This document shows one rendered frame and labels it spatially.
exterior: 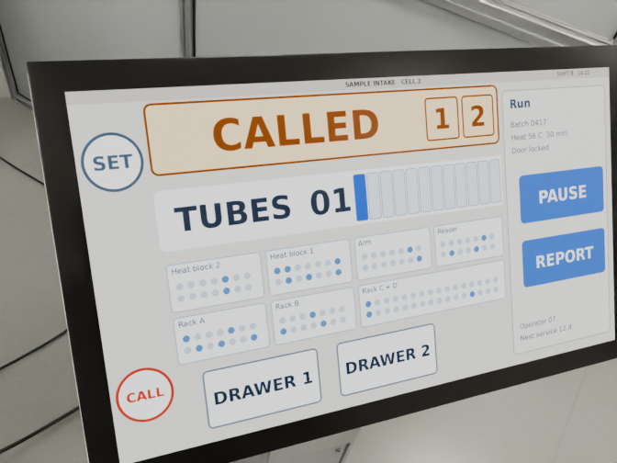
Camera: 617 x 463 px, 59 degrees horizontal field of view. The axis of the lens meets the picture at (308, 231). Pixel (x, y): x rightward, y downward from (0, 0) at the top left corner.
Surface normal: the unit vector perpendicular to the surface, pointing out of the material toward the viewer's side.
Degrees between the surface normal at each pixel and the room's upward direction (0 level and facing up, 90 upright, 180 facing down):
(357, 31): 90
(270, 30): 90
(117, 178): 50
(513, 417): 1
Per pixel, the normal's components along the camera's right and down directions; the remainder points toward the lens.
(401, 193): 0.33, 0.09
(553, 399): 0.14, -0.70
